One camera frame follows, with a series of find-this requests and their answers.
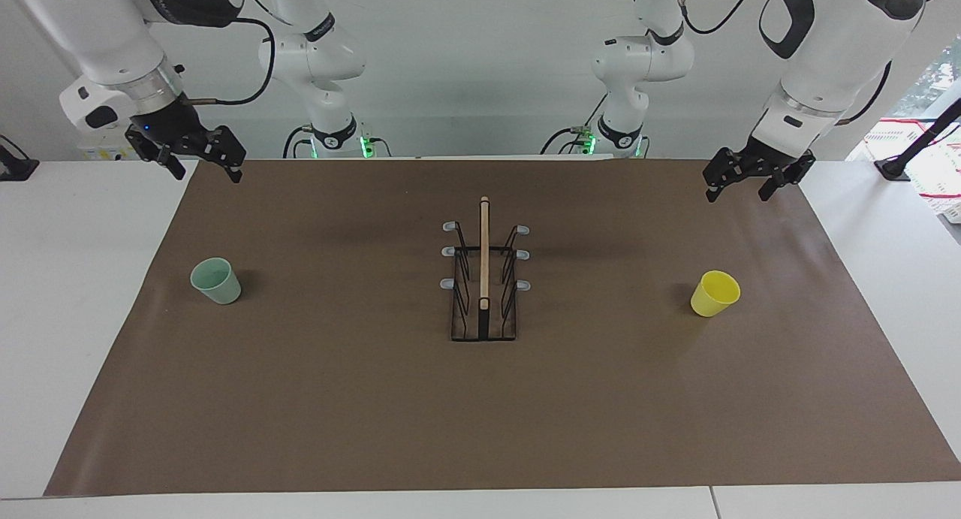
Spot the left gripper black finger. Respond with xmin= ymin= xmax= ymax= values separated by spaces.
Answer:
xmin=703 ymin=148 xmax=745 ymax=204
xmin=758 ymin=169 xmax=797 ymax=203

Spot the black stand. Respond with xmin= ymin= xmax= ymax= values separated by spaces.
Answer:
xmin=874 ymin=97 xmax=961 ymax=183
xmin=0 ymin=134 xmax=40 ymax=183

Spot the pale green plastic cup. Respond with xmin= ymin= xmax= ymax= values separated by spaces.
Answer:
xmin=190 ymin=257 xmax=243 ymax=306

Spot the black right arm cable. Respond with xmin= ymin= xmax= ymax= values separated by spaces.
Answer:
xmin=184 ymin=16 xmax=278 ymax=107

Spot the yellow plastic cup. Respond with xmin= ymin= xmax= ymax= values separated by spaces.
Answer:
xmin=690 ymin=270 xmax=742 ymax=318

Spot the brown table mat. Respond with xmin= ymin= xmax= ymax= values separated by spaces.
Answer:
xmin=44 ymin=158 xmax=961 ymax=497

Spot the black wire cup rack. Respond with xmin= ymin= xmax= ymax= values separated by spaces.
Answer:
xmin=440 ymin=196 xmax=532 ymax=343

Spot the white red crate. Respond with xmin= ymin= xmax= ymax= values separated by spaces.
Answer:
xmin=862 ymin=116 xmax=961 ymax=224

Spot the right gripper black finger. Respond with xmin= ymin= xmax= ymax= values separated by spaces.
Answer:
xmin=153 ymin=144 xmax=187 ymax=181
xmin=202 ymin=125 xmax=248 ymax=185

